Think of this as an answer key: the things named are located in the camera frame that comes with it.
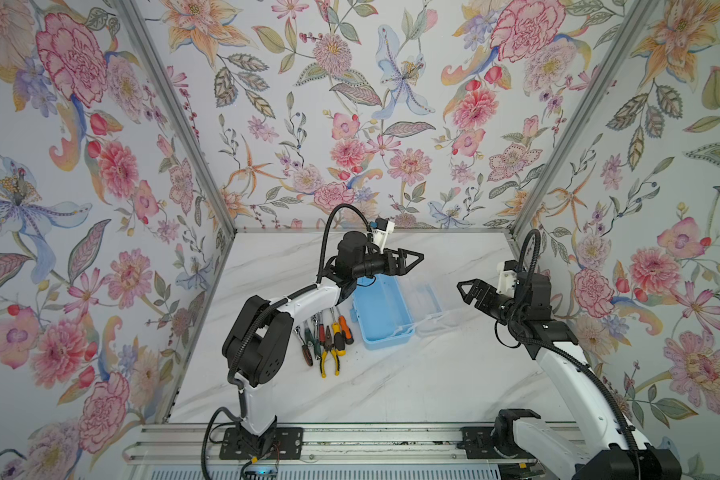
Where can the aluminium mounting rail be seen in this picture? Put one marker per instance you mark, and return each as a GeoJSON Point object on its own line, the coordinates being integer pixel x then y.
{"type": "Point", "coordinates": [322, 444]}

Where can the yellow handle pliers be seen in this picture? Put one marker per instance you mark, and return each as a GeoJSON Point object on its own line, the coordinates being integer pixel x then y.
{"type": "Point", "coordinates": [338, 349]}

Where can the ratchet wrench dark red handle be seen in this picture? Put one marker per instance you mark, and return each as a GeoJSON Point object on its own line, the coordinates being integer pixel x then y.
{"type": "Point", "coordinates": [304, 347]}

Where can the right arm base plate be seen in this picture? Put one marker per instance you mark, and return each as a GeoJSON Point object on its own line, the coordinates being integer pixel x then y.
{"type": "Point", "coordinates": [482, 443]}

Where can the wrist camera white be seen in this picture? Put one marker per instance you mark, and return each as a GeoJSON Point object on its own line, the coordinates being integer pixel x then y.
{"type": "Point", "coordinates": [507, 277]}
{"type": "Point", "coordinates": [382, 228]}

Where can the blue transparent plastic toolbox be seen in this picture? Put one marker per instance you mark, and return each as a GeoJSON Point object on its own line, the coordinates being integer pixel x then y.
{"type": "Point", "coordinates": [389, 310]}

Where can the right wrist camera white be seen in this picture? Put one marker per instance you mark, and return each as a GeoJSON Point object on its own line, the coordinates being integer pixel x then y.
{"type": "Point", "coordinates": [507, 277]}

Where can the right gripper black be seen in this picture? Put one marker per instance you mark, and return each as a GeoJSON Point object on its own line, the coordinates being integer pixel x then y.
{"type": "Point", "coordinates": [480, 289]}

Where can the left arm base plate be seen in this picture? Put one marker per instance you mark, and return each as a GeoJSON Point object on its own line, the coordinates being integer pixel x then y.
{"type": "Point", "coordinates": [280, 443]}

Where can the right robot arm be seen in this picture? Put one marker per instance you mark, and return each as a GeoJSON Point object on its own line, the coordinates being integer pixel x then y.
{"type": "Point", "coordinates": [613, 446]}

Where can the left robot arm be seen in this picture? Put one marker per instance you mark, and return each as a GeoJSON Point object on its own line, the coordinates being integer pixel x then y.
{"type": "Point", "coordinates": [257, 343]}

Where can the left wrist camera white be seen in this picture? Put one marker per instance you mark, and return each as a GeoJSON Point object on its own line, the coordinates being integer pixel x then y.
{"type": "Point", "coordinates": [382, 228]}

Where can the orange black screwdriver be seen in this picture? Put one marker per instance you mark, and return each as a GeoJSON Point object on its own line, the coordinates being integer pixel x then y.
{"type": "Point", "coordinates": [343, 326]}

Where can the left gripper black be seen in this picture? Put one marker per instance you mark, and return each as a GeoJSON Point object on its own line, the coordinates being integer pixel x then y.
{"type": "Point", "coordinates": [399, 269]}

